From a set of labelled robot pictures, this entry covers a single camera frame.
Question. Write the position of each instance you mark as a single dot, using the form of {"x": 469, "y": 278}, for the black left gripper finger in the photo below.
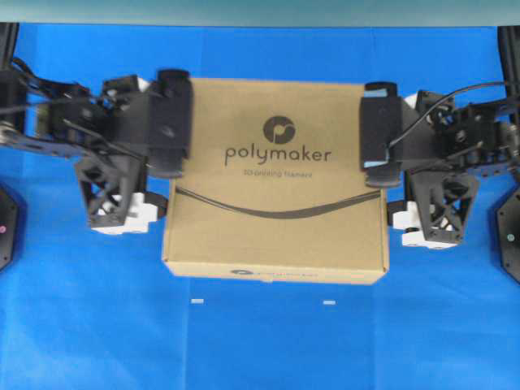
{"x": 166, "y": 162}
{"x": 169, "y": 78}

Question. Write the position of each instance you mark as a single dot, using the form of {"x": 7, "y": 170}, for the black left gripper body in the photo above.
{"x": 145, "y": 116}

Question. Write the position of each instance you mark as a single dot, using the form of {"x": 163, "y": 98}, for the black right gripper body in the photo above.
{"x": 392, "y": 131}

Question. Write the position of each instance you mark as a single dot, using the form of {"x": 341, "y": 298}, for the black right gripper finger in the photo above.
{"x": 379, "y": 89}
{"x": 384, "y": 176}

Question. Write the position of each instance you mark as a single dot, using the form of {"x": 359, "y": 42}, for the brown polymaker cardboard box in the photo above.
{"x": 273, "y": 189}

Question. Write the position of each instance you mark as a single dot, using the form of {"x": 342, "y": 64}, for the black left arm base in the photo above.
{"x": 8, "y": 222}

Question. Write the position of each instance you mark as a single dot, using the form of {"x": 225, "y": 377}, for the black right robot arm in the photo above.
{"x": 473, "y": 135}

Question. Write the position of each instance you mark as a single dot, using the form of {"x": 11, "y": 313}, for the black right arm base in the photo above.
{"x": 507, "y": 221}

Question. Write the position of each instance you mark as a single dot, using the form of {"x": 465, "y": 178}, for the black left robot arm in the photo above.
{"x": 36, "y": 112}

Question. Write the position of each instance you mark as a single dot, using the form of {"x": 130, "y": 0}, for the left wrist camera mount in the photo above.
{"x": 115, "y": 195}

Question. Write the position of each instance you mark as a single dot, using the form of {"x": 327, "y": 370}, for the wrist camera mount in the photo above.
{"x": 115, "y": 195}
{"x": 435, "y": 209}

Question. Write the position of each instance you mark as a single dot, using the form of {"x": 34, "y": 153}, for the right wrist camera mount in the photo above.
{"x": 435, "y": 209}

